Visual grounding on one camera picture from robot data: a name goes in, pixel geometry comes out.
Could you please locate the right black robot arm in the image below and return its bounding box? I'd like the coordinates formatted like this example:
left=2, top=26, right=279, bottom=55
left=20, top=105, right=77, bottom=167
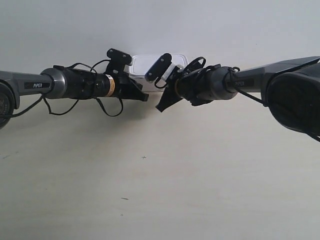
left=156, top=56, right=320, bottom=141

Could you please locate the white lidded plastic container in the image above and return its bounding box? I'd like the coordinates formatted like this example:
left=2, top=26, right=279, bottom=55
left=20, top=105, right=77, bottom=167
left=125, top=53, right=189, bottom=92

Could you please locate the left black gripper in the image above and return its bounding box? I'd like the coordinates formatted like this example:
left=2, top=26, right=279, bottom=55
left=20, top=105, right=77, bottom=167
left=96, top=73, right=149, bottom=102

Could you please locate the left black cable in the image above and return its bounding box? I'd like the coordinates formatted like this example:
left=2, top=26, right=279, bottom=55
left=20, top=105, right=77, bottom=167
left=9, top=59, right=124, bottom=118

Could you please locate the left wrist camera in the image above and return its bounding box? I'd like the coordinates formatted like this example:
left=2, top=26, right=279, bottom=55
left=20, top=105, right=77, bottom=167
left=105, top=48, right=132, bottom=75

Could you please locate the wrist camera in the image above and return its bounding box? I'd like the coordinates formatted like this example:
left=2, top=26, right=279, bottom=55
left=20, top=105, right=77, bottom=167
left=144, top=53, right=177, bottom=83
left=105, top=48, right=132, bottom=75

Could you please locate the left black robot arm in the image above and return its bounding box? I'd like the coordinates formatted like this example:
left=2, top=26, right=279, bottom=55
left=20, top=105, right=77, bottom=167
left=0, top=65, right=149, bottom=128

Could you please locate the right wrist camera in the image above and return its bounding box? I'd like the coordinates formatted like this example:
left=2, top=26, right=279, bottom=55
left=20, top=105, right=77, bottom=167
left=144, top=53, right=177, bottom=83

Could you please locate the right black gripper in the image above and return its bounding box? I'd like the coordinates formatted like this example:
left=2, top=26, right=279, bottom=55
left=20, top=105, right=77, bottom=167
left=155, top=66, right=215, bottom=113

